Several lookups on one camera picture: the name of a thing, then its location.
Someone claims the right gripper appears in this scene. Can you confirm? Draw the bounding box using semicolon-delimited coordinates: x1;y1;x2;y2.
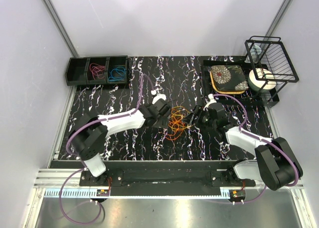
181;105;216;131

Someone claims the yellow cable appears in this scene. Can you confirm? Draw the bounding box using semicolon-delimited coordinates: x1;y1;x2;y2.
169;107;190;135

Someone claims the blue cable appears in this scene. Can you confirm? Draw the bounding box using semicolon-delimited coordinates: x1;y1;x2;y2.
108;66;125;82

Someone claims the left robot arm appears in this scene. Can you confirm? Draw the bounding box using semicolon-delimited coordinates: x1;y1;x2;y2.
66;94;171;186

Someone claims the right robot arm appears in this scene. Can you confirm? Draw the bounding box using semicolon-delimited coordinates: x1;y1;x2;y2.
182;102;303;191

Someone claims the floral square plate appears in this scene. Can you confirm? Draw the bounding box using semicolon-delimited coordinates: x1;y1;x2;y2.
209;65;249;95

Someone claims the black three-compartment bin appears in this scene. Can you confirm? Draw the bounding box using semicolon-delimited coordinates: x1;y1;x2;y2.
65;55;131;86

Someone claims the white green bowl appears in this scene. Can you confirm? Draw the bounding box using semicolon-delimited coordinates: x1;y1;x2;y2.
248;68;277;92

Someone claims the glass cup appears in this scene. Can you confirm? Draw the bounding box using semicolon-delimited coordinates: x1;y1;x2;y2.
245;43;262;63

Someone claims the orange cable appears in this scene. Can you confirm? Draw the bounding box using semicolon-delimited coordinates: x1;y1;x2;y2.
163;107;191;142

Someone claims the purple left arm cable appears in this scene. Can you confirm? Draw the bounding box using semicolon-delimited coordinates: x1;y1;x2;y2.
59;73;157;225

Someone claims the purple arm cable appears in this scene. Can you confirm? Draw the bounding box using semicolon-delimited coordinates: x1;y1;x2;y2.
59;73;157;225
211;92;304;206

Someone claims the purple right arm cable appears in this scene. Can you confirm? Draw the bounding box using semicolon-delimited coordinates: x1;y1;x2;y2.
211;92;304;206

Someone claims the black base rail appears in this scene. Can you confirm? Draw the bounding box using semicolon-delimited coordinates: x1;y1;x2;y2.
79;161;256;187

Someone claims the pink cable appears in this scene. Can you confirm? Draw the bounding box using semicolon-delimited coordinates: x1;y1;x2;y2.
89;62;107;80

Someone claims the black wire dish rack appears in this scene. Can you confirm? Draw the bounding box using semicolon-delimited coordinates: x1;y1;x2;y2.
245;35;299;102

